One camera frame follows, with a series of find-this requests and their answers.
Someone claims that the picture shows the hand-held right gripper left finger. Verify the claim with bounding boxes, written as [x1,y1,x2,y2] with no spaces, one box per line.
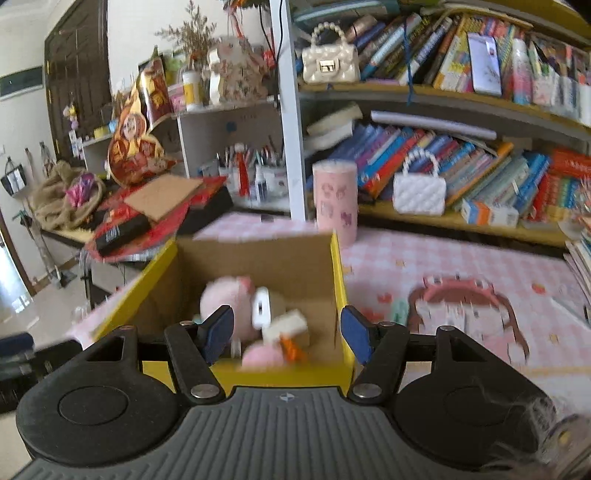
[84,305,235,402]

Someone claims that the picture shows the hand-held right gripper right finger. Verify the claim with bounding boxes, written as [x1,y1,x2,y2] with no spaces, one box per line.
[341,305,492,403]

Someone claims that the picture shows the pale pink plush toy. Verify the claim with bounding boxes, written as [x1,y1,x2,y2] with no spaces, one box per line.
[201,276,254,340]

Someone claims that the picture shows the pink plush toy orange bow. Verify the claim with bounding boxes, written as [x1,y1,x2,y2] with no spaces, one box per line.
[241,336,306,371]

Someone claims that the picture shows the yellow cardboard box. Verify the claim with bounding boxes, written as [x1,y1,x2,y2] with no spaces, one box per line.
[92,231,355,388]

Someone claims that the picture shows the pink printed table mat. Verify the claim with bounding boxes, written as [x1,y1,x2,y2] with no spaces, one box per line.
[69,212,591,384]

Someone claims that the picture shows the pile of red packets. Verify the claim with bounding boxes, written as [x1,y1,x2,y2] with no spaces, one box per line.
[83,178,227,264]

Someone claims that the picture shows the pink cylindrical container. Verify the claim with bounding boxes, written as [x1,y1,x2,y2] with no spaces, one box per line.
[312,159,358,245]

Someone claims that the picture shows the flat black box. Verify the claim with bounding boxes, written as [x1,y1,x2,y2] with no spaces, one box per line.
[95,215,151,257]

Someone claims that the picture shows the brown cardboard sheet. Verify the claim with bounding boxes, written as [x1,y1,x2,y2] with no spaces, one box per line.
[124,174,204,222]

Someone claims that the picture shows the pen holder with pens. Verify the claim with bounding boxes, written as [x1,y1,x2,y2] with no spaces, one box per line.
[217,143,289,201]

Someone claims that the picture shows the orange white small box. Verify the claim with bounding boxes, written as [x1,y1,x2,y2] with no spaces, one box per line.
[462,199,520,228]

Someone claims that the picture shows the hanging tote bag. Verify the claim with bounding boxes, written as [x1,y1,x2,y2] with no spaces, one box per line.
[0,157,26,197]

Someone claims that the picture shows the row of colourful books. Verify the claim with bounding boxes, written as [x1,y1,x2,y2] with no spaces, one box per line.
[355,9,591,125]
[332,122,550,217]

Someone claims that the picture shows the white desk shelf unit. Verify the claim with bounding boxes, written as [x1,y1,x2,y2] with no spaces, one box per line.
[83,99,296,213]

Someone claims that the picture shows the red festive paper decoration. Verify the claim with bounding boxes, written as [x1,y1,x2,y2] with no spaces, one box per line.
[107,60,178,188]

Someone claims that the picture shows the thick white book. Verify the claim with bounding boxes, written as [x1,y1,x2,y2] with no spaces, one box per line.
[305,102,363,153]

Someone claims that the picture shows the rolled white paper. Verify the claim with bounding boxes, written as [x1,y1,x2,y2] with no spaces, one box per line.
[370,110,497,140]

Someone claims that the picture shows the stack of books and papers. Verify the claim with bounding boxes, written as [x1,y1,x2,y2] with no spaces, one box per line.
[558,217,591,324]

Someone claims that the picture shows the white bottle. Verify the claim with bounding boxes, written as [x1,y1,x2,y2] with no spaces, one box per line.
[181,69,205,112]

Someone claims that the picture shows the wooden bookshelf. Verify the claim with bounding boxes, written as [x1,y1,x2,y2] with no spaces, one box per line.
[270,0,591,250]

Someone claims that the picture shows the red boxed book set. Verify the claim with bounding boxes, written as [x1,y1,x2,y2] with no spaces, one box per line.
[531,148,591,222]

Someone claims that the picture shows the floral fabric bag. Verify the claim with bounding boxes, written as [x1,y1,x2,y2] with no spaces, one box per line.
[208,37,269,104]

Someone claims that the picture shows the beige quilted handbag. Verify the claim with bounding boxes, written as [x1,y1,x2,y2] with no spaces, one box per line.
[302,23,361,85]

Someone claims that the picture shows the dark wooden door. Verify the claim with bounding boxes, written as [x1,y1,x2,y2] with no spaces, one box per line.
[44,0,109,162]

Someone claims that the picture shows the smartphone with pink wallpaper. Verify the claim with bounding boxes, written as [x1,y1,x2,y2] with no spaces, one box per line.
[467,32,503,97]

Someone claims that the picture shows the dried flower bunch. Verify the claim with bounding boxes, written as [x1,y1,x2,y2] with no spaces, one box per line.
[154,0,220,61]

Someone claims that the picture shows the white quilted pearl-handle handbag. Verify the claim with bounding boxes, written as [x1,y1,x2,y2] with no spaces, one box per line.
[392,150,448,215]

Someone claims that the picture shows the woven rope bundle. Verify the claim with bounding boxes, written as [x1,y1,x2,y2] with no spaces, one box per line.
[30,161,105,232]

